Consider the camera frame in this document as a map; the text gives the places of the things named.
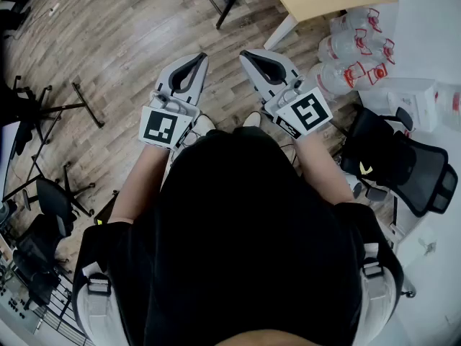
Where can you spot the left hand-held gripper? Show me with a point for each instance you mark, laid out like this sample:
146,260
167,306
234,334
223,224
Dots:
158,128

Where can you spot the black chair with armrest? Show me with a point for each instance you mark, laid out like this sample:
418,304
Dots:
14,13

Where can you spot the white power strip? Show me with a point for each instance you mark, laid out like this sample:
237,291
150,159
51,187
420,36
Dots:
54,8

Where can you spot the person's black shirt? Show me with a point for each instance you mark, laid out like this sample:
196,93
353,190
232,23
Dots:
237,236

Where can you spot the black padded office chair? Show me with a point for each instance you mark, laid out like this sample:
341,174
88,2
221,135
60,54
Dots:
36,261

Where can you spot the black bag yellow logo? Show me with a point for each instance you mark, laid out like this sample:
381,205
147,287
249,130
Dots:
381,150

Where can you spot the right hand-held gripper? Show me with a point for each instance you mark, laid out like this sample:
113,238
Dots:
306,112

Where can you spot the black mesh office chair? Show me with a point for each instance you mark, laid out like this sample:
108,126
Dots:
428,178

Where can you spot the black office chair star base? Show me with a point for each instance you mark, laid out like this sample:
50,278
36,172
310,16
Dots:
54,200

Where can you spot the person's right forearm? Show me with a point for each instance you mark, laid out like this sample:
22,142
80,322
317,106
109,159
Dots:
320,171

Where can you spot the person's left white shoe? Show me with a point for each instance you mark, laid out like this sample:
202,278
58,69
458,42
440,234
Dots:
203,124

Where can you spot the black swivel chair base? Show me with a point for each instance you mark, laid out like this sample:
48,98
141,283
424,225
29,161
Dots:
25,92

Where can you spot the small metal keys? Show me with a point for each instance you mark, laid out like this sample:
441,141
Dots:
428,248

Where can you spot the white cardboard box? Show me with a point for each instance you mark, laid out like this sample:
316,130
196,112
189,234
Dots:
414,101

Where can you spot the black metal desk frame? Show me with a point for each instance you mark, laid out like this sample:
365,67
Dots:
84,103

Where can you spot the black box yellow mark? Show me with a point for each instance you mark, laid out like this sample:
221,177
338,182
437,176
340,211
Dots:
106,209

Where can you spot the person's white shoe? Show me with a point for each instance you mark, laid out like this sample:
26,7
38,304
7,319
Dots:
203,124
252,119

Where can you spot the person's left forearm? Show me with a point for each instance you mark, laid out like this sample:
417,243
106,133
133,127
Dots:
140,182

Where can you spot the white desk panel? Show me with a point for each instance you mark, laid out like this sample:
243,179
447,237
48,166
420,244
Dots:
9,157

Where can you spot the person's right white shoe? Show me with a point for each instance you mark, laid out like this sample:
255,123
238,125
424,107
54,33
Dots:
252,119

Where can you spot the clear plastic pack red label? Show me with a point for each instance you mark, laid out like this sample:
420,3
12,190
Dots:
450,106

